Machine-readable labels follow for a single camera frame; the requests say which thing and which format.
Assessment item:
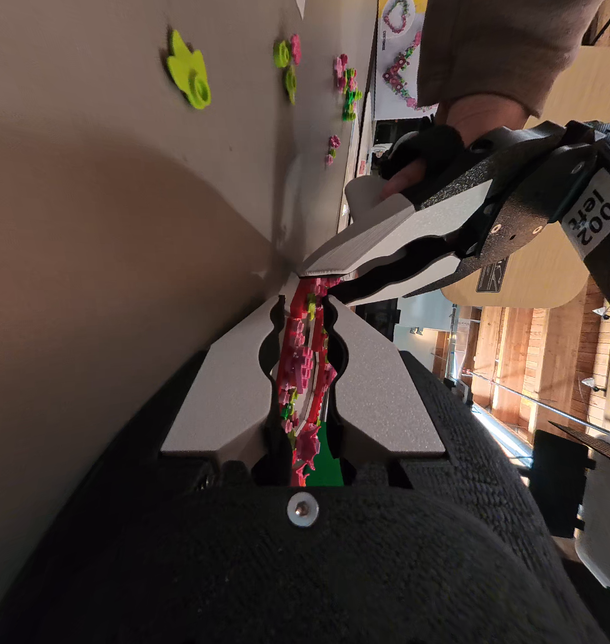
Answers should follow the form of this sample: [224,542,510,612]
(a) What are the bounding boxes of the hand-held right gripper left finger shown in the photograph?
[160,294,293,486]

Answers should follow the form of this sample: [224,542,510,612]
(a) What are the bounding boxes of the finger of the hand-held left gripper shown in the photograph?
[296,178,494,278]
[326,236,462,306]

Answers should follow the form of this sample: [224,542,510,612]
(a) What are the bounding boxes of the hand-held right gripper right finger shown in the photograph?
[324,296,447,485]

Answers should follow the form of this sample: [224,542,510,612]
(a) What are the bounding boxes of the pink red lego heart build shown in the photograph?
[277,274,343,486]

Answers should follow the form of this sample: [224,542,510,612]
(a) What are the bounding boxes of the person's left forearm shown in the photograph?
[417,0,605,119]

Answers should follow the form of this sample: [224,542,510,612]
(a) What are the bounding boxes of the pink green lego flower cluster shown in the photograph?
[334,54,364,122]

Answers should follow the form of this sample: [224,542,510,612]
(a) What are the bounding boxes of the person's left hand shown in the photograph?
[379,95,531,201]

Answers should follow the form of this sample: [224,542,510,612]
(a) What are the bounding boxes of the green plastic bin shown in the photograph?
[305,422,345,486]

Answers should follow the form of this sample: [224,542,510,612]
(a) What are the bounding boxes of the wooden tilt board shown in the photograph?
[441,45,610,309]

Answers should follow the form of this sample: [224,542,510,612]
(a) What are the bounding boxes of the heart picture instruction sheet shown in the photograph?
[375,0,439,120]

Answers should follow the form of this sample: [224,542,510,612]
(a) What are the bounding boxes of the overhead softbox light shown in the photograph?
[529,420,610,602]

